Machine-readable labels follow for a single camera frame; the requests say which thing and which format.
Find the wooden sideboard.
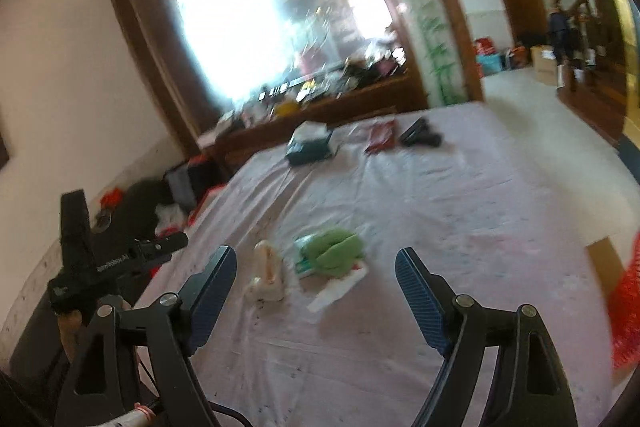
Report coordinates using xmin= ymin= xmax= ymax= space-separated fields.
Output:
xmin=200 ymin=72 xmax=431 ymax=178

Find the bamboo printed glass panel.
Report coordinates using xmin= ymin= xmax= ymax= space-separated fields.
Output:
xmin=350 ymin=0 xmax=481 ymax=108

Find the cream plastic bottle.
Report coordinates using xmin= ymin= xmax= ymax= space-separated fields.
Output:
xmin=244 ymin=240 xmax=286 ymax=303

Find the blue plastic bin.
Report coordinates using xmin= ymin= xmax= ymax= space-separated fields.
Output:
xmin=479 ymin=54 xmax=504 ymax=76

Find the brown cardboard sheet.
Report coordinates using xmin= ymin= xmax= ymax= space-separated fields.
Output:
xmin=585 ymin=234 xmax=632 ymax=381

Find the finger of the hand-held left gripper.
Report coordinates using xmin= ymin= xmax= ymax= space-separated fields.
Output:
xmin=59 ymin=189 xmax=94 ymax=277
xmin=132 ymin=232 xmax=190 ymax=264

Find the grey black bag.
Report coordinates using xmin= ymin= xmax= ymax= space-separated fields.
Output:
xmin=165 ymin=157 xmax=224 ymax=213

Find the brown cardboard box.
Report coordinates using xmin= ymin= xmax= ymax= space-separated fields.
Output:
xmin=530 ymin=45 xmax=559 ymax=87

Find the black case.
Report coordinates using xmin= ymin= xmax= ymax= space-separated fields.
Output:
xmin=100 ymin=177 xmax=174 ymax=249

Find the wooden staircase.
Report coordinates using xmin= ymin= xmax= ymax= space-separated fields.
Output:
xmin=557 ymin=0 xmax=629 ymax=128

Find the black stapler-like tool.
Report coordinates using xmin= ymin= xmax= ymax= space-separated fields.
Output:
xmin=398 ymin=118 xmax=444 ymax=148

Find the white plastic wrapper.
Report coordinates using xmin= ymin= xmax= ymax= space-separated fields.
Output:
xmin=307 ymin=264 xmax=371 ymax=313

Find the wooden framed glass partition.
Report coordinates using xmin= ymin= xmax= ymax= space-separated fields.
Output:
xmin=102 ymin=0 xmax=484 ymax=158

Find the teal tissue box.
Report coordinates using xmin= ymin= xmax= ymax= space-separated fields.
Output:
xmin=286 ymin=122 xmax=335 ymax=166

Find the pile of clutter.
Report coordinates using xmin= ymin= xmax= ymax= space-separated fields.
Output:
xmin=215 ymin=47 xmax=409 ymax=130

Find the white plastic bag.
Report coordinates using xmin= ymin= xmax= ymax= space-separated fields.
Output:
xmin=155 ymin=203 xmax=187 ymax=238

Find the person's left hand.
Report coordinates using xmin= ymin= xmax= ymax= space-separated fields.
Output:
xmin=56 ymin=311 xmax=84 ymax=349

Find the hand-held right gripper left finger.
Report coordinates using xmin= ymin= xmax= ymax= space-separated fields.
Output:
xmin=54 ymin=245 xmax=237 ymax=427

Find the green cloth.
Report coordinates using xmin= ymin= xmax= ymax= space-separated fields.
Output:
xmin=294 ymin=229 xmax=365 ymax=278

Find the golden pillar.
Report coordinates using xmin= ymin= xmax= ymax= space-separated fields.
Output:
xmin=595 ymin=0 xmax=640 ymax=144

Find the red plastic basket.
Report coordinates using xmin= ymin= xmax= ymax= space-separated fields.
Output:
xmin=607 ymin=227 xmax=640 ymax=371

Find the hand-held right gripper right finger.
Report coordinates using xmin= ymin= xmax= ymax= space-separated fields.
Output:
xmin=395 ymin=248 xmax=578 ymax=427

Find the dark red packet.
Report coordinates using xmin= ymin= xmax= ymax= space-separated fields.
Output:
xmin=365 ymin=119 xmax=400 ymax=156

